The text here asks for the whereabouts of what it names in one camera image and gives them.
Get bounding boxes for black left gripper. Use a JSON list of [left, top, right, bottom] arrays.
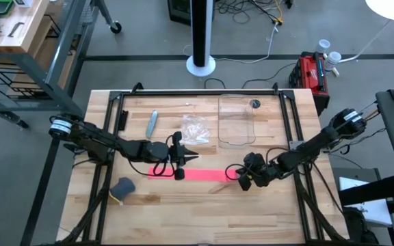
[[167, 131, 200, 181]]

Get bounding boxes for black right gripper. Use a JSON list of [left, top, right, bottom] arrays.
[[233, 152, 268, 192]]

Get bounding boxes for clear plastic bag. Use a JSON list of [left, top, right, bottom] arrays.
[[180, 114, 211, 146]]

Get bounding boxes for pink elastic bandage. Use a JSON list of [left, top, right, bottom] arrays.
[[148, 167, 239, 183]]

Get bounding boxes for clear plastic bin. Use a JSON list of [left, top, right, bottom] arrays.
[[217, 94, 257, 149]]

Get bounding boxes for red black tool bag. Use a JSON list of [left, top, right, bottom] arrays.
[[288, 51, 331, 116]]

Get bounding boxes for white flat board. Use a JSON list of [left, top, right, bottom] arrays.
[[339, 176, 393, 228]]

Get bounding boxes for black equipment case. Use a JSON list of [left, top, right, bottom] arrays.
[[168, 0, 193, 27]]

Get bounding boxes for black caster wheel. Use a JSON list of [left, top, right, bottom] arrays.
[[109, 20, 123, 35]]

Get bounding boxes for white plastic jar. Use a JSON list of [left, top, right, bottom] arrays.
[[324, 51, 343, 72], [316, 38, 332, 55]]

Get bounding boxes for wooden workbench grey steel legs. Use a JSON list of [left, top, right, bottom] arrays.
[[0, 0, 86, 119]]

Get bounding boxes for white round lamp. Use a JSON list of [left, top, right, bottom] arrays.
[[364, 0, 394, 22]]

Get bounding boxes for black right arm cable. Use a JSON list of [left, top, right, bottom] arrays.
[[224, 146, 289, 181]]

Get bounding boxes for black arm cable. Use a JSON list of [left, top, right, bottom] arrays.
[[127, 135, 178, 179], [224, 146, 289, 181]]

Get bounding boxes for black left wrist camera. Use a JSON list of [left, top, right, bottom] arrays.
[[168, 145, 185, 163]]

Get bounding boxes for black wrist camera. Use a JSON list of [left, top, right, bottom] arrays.
[[168, 145, 185, 163], [244, 159, 261, 178]]

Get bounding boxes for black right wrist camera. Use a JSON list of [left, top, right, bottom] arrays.
[[244, 159, 261, 178]]

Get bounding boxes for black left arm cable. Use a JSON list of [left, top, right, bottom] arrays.
[[127, 135, 178, 179]]

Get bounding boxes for black flat bracket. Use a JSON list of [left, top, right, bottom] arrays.
[[118, 109, 130, 132]]

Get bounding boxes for white floor cable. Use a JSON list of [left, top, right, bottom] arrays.
[[182, 22, 280, 65]]

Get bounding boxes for black floor cable bundle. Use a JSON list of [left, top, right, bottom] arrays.
[[215, 0, 296, 25]]

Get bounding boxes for yellow floor cable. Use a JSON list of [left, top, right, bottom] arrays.
[[272, 0, 285, 25]]

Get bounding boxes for black wire rack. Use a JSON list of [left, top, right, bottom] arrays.
[[0, 15, 63, 102]]

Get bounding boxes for white lamp cable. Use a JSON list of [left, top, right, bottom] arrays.
[[339, 18, 392, 64]]

